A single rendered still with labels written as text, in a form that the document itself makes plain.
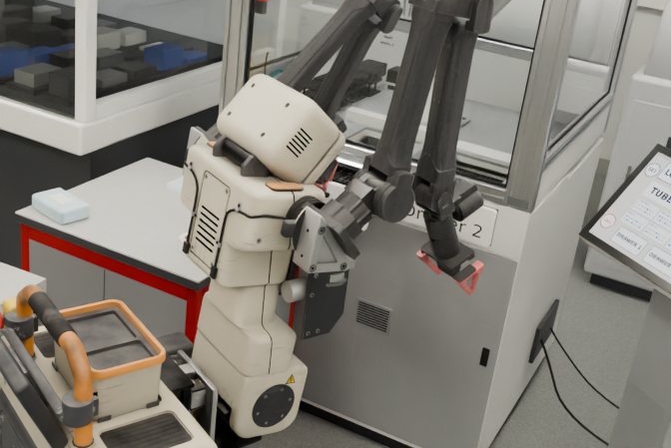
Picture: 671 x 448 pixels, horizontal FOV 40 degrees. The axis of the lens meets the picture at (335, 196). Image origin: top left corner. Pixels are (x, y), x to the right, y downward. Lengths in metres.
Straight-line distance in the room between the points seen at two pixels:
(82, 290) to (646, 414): 1.53
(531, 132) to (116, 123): 1.34
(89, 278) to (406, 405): 1.05
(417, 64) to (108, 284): 1.24
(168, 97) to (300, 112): 1.59
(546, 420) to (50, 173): 1.91
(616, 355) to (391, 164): 2.38
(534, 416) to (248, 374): 1.70
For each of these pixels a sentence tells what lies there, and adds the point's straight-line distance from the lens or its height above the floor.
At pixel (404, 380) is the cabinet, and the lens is 2.89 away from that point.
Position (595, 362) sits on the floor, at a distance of 3.81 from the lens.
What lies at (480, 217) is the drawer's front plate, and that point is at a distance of 2.55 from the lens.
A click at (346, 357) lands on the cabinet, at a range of 2.95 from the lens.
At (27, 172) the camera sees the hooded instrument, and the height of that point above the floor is 0.65.
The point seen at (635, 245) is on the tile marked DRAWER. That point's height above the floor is 1.00.
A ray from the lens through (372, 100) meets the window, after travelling 2.62.
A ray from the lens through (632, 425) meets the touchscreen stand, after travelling 2.56.
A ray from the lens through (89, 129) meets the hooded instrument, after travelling 2.95.
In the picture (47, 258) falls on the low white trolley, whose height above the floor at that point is 0.64.
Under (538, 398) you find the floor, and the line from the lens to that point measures 3.50.
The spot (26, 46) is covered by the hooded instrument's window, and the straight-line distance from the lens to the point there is 3.02.
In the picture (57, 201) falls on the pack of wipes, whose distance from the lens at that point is 2.64.
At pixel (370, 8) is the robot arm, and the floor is 1.50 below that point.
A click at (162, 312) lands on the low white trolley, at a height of 0.62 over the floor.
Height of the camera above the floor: 1.89
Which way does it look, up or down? 23 degrees down
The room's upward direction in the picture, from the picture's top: 7 degrees clockwise
